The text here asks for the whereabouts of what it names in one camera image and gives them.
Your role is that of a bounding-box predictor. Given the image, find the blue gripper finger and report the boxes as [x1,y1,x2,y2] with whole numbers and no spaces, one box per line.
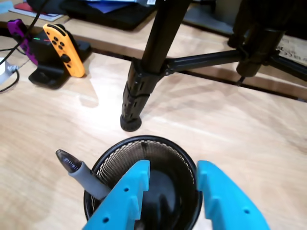
[82,160,151,230]
[196,160,271,230]

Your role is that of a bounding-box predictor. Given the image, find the smoky pen with grey grip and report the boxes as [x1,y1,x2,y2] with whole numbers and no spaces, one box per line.
[55,149,112,200]

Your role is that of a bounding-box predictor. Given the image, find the black mesh pen holder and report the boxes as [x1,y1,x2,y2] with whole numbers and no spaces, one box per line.
[83,135,204,230]

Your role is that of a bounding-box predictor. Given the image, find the black controller charging dock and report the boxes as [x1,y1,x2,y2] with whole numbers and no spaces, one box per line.
[23,31,93,91]

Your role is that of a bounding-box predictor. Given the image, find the orange game controller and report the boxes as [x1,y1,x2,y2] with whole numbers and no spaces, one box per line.
[42,23,86,78]

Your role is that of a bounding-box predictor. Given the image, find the grey tray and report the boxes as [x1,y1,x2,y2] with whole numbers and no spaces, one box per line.
[182,3,240,37]

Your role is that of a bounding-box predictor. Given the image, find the blue paper stack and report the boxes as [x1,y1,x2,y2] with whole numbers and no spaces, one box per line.
[81,0,141,14]

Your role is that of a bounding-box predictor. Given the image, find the purple game controller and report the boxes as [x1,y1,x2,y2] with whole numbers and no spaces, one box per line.
[6,18,39,66]

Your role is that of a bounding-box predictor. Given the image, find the red notebook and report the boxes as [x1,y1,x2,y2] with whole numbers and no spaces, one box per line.
[8,2,64,23]

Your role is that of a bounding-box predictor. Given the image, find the light blue tag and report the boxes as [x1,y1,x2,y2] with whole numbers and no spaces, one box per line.
[0,0,14,15]

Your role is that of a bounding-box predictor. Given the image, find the black camera tripod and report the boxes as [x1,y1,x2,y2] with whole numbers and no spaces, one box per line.
[119,0,307,132]

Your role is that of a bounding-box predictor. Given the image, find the black power cable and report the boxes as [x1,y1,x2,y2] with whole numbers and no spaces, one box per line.
[0,69,20,93]

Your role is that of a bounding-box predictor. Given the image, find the thin black cable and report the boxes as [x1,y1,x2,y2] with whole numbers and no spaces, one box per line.
[0,0,48,66]

